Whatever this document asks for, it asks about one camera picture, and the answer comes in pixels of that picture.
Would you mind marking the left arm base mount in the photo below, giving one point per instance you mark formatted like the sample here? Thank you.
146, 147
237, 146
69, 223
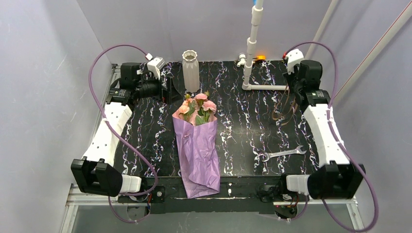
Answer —
156, 196

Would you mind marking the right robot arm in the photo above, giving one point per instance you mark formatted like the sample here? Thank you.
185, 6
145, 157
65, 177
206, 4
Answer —
337, 177

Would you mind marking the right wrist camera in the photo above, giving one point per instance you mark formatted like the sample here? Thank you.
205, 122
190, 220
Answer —
292, 58

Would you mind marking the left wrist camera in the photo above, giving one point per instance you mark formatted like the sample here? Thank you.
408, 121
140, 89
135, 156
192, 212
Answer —
155, 64

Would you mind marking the orange yellow small object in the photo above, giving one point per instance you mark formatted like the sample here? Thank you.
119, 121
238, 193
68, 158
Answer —
260, 58

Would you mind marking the brown ribbon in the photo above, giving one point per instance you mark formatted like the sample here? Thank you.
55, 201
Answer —
284, 110

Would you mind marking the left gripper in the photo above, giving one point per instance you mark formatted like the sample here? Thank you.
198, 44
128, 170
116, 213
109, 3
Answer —
165, 89

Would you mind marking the white ribbed vase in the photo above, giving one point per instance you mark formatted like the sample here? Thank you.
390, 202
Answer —
190, 67

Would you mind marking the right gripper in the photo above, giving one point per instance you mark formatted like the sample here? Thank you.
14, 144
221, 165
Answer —
292, 91

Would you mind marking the silver wrench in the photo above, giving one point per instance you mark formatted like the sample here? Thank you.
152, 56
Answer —
268, 156

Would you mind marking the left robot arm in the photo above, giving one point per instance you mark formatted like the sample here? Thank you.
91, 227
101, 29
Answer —
94, 172

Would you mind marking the white PVC pipe frame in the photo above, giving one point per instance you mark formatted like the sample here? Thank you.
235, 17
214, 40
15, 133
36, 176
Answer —
353, 29

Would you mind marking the aluminium rail frame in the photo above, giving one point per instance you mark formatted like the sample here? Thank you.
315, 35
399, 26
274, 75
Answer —
245, 128

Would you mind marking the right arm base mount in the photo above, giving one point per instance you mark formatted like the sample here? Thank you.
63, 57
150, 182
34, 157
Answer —
294, 204

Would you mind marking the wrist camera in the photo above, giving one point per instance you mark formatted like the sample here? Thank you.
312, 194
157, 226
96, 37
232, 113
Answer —
292, 58
155, 64

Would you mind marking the purple flower bouquet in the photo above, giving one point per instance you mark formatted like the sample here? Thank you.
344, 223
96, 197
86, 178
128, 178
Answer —
195, 127

